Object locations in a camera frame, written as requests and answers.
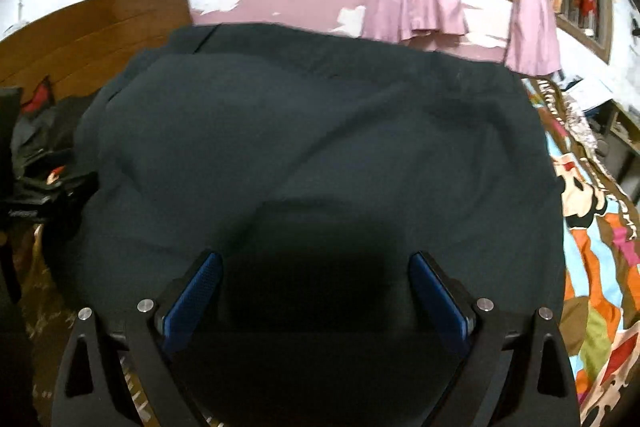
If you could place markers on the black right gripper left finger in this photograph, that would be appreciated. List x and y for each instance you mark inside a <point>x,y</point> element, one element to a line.
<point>91,389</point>

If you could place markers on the wooden headboard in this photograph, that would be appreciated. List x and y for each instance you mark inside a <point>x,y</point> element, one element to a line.
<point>82,47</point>

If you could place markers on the brown patterned cartoon bedspread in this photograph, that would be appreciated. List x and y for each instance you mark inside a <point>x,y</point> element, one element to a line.
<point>600,317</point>

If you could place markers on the large black garment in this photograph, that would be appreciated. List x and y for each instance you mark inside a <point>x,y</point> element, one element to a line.
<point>315,166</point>

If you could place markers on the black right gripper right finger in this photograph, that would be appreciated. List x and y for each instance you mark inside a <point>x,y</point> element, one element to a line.
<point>513,370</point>

